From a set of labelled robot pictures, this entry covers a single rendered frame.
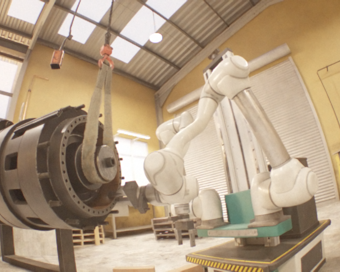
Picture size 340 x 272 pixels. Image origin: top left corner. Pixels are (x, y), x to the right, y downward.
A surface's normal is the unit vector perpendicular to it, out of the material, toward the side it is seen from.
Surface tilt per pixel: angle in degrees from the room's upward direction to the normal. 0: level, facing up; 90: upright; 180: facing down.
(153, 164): 79
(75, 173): 117
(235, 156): 90
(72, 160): 89
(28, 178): 108
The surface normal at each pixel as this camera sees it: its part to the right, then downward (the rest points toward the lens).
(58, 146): -0.30, -0.41
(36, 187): -0.22, 0.13
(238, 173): -0.87, -0.07
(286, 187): -0.83, 0.25
